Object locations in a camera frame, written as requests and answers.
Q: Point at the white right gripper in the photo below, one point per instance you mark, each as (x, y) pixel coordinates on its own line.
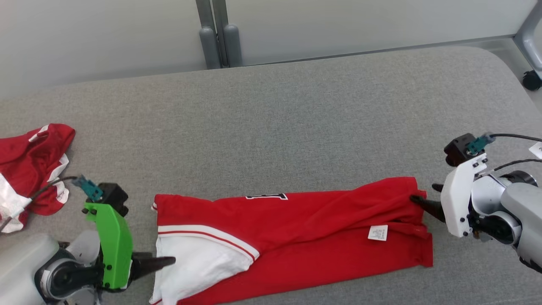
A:
(457, 203)

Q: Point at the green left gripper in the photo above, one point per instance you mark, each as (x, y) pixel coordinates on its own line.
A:
(114, 250)

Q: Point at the red jersey with white sleeves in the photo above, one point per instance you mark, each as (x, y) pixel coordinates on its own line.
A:
(296, 237)

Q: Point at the red shorts with white trim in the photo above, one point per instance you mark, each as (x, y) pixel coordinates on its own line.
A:
(29, 156)

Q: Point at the black caster wheel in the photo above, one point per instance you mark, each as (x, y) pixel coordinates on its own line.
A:
(531, 80)

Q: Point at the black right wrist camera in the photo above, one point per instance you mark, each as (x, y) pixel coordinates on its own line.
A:
(456, 148)

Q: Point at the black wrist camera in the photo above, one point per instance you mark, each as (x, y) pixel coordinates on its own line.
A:
(456, 148)
(113, 197)

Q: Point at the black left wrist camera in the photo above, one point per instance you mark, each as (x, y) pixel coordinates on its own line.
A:
(113, 197)

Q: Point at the grey metal frame post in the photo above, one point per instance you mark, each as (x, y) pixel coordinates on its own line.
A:
(527, 38)

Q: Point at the grey double partition post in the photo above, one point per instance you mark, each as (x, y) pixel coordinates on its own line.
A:
(209, 42)

